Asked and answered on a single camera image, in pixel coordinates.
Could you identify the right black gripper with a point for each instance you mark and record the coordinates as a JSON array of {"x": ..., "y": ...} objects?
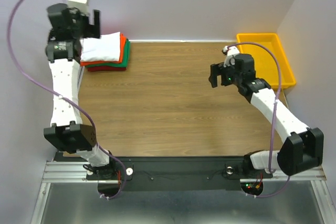
[{"x": 216, "y": 70}]

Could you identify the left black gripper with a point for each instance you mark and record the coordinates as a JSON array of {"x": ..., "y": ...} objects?
[{"x": 93, "y": 31}]

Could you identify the white t shirt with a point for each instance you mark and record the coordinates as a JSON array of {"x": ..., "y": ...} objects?
[{"x": 102, "y": 47}]

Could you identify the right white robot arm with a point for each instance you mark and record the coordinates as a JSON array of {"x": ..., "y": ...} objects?
[{"x": 302, "y": 146}]

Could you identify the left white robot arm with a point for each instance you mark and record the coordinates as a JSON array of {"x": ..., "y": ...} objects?
[{"x": 67, "y": 133}]

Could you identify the orange folded t shirt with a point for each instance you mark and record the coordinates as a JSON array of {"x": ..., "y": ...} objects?
[{"x": 115, "y": 60}]

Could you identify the red folded t shirt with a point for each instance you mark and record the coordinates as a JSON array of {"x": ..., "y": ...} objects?
[{"x": 105, "y": 68}]

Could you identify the yellow plastic tray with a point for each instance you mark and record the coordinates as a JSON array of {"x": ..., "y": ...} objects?
[{"x": 265, "y": 65}]

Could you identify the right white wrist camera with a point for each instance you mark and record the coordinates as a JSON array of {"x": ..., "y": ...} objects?
[{"x": 230, "y": 52}]

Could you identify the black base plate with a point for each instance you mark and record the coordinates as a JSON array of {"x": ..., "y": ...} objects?
[{"x": 188, "y": 173}]

